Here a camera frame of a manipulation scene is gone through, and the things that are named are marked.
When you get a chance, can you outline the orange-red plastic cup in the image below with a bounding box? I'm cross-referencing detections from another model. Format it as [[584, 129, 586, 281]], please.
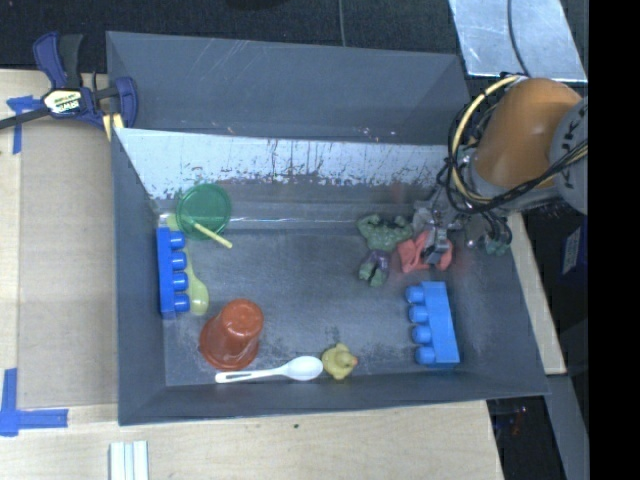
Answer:
[[198, 298, 265, 372]]

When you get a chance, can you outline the yellow rubber duck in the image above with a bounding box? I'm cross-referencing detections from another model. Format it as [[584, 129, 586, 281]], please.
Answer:
[[320, 342, 359, 382]]

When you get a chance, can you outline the green toy figure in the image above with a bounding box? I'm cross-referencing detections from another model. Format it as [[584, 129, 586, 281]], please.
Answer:
[[355, 213, 415, 288]]

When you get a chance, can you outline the yellow straw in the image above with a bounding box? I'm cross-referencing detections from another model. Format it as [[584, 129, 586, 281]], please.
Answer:
[[193, 222, 234, 250]]

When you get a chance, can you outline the grey metal bin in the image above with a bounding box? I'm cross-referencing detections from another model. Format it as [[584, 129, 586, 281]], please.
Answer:
[[105, 30, 552, 427]]

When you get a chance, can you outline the white plastic spoon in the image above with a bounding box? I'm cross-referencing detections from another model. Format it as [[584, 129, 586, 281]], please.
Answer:
[[214, 355, 325, 385]]

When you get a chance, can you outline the red soft toy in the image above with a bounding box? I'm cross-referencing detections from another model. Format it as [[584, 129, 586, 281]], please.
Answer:
[[396, 229, 455, 275]]

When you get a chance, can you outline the green clear plastic cup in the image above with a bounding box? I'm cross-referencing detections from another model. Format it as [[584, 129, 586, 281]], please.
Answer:
[[175, 182, 234, 242]]

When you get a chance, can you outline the blue toy building block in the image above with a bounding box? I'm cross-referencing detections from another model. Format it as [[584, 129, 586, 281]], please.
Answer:
[[404, 281, 462, 368], [155, 225, 192, 319]]

